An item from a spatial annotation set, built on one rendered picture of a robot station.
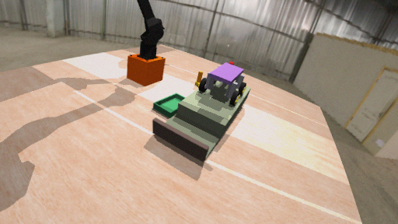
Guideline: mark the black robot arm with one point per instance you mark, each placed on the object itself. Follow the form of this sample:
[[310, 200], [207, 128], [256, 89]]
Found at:
[[152, 35]]

